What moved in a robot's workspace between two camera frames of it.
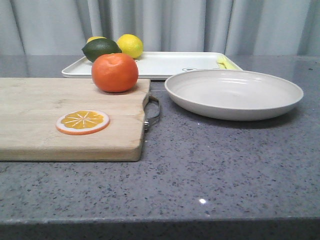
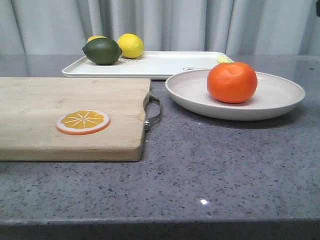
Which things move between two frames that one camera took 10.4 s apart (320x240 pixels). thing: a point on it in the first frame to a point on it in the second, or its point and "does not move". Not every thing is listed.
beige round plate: x=233 y=95 does not move
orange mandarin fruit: x=115 y=72 to x=232 y=82
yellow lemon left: x=95 y=37 does not move
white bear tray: x=161 y=65 does not move
